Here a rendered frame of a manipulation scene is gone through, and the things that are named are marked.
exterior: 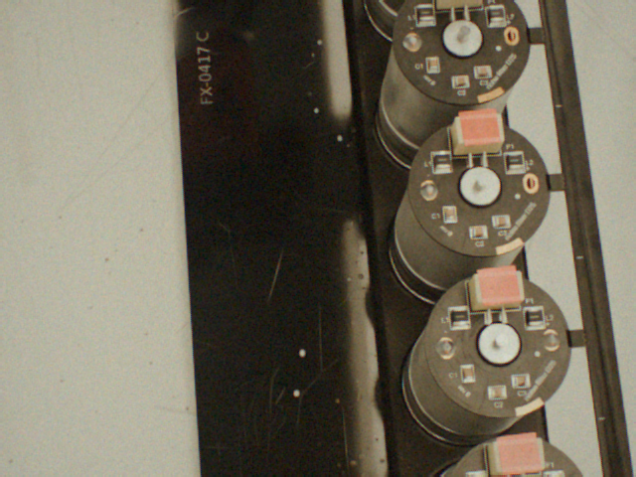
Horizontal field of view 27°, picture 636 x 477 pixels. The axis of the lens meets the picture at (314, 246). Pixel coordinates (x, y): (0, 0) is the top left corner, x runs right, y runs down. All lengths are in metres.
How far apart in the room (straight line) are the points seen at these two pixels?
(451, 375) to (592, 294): 0.03
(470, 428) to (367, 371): 0.04
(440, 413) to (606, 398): 0.03
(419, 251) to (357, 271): 0.04
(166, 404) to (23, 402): 0.03
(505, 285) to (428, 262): 0.03
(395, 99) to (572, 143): 0.04
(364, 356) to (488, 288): 0.06
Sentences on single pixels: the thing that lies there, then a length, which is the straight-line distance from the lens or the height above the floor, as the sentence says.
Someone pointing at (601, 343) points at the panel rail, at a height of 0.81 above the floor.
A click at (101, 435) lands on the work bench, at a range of 0.29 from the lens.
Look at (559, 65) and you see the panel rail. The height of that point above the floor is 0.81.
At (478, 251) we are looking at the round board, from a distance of 0.23.
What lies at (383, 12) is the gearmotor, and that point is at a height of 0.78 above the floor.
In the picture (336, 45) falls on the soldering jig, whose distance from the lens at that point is 0.30.
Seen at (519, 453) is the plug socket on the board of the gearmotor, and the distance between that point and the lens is 0.22.
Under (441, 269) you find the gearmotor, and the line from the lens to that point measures 0.25.
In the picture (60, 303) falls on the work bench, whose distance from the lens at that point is 0.29.
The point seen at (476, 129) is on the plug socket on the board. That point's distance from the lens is 0.23.
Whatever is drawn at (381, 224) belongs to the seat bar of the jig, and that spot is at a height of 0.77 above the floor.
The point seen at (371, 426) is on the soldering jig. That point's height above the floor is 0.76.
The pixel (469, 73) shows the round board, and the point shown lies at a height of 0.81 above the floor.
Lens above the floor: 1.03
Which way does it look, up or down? 75 degrees down
